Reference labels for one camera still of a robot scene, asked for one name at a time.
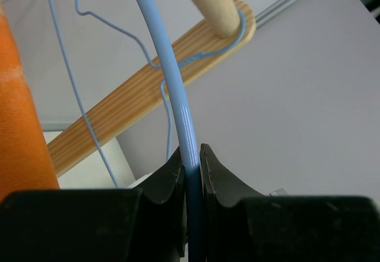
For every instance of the thick blue plastic hanger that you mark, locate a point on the thick blue plastic hanger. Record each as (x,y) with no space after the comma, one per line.
(184,127)

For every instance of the wooden clothes rack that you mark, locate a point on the wooden clothes rack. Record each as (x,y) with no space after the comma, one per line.
(226,26)

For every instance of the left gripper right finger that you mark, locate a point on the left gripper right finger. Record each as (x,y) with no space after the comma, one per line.
(241,224)

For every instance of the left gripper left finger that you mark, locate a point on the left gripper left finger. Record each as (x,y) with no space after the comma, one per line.
(144,223)

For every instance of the orange white trousers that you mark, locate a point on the orange white trousers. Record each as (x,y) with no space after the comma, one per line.
(25,160)

